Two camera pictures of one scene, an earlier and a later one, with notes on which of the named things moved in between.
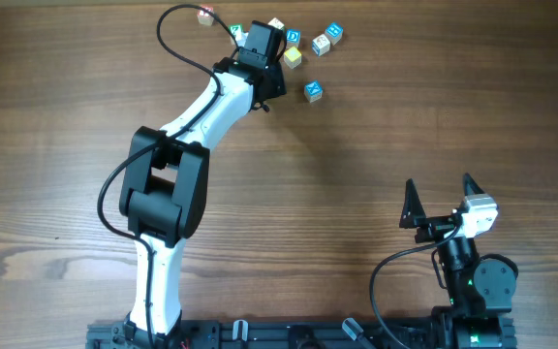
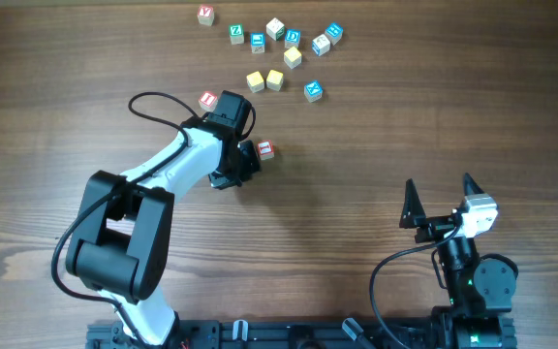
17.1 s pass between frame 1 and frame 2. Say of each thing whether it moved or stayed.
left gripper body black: moved
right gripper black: stayed
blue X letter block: stayed
